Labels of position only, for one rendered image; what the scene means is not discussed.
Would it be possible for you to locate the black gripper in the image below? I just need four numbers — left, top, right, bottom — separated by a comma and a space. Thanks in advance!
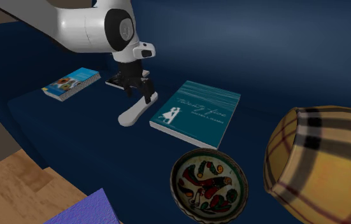
117, 59, 156, 105

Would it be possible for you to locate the white remote control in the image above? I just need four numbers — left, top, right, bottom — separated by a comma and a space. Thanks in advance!
118, 92, 159, 128

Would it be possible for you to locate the black tablet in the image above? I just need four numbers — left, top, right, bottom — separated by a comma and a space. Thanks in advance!
104, 69, 150, 91

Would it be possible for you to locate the teal book with white couple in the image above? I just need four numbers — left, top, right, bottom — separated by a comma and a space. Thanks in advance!
148, 80, 242, 151

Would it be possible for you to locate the blue book with coloured circles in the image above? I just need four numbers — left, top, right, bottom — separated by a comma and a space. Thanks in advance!
41, 67, 102, 102

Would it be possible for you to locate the dark blue sofa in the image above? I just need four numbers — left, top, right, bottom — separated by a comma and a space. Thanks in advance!
0, 0, 351, 224

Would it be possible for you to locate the painted bird bowl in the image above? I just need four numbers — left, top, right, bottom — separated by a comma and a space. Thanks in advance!
169, 147, 250, 224

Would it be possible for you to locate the purple rug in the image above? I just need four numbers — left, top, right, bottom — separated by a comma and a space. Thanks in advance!
43, 187, 120, 224

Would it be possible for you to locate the yellow plaid cushion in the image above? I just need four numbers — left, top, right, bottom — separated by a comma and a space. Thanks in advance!
263, 106, 351, 224

